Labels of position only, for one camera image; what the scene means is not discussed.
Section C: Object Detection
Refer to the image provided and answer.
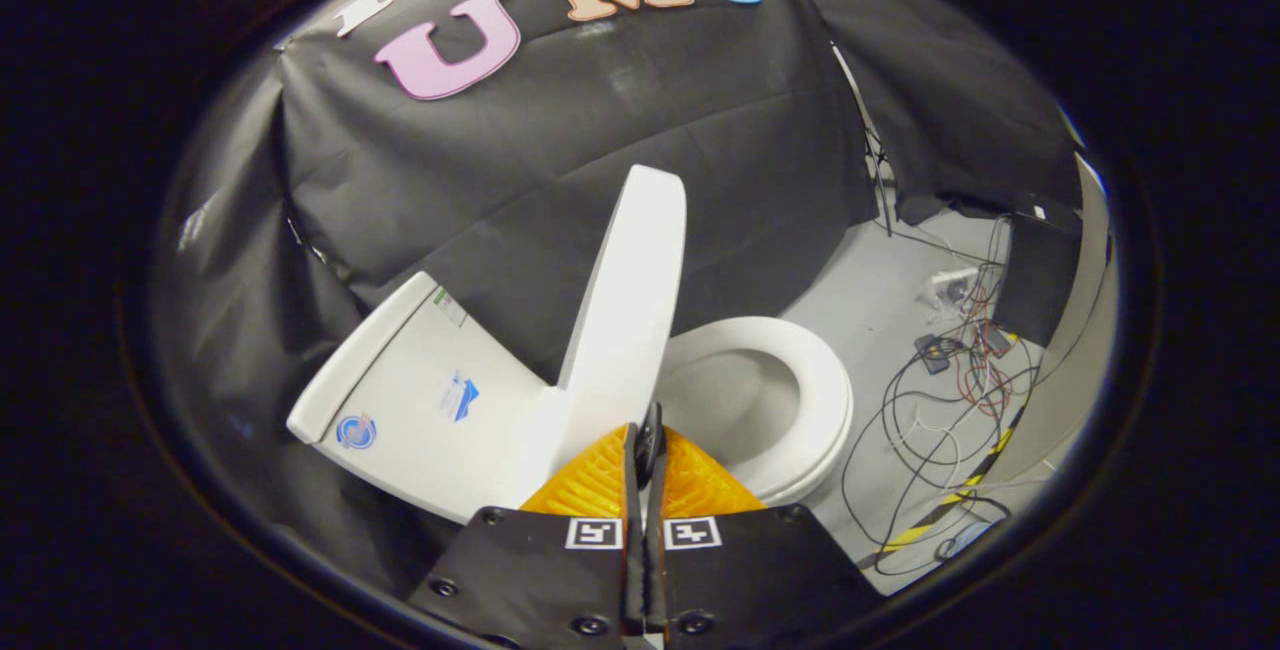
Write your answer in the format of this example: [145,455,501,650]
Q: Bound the yellow black floor tape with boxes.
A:
[858,410,1031,571]

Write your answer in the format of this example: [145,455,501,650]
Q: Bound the black backdrop cloth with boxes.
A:
[160,0,1086,591]

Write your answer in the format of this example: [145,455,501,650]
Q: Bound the black box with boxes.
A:
[992,210,1084,349]

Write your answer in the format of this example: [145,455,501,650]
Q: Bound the black floor cable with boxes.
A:
[840,350,1013,563]

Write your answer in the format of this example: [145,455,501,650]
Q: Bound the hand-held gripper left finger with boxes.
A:
[408,423,646,646]

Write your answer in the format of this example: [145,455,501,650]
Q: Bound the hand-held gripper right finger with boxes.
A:
[645,427,886,646]

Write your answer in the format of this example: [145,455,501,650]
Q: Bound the white toilet lid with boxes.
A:
[555,165,689,487]

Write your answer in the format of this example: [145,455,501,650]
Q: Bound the white toilet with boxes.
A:
[287,270,854,526]

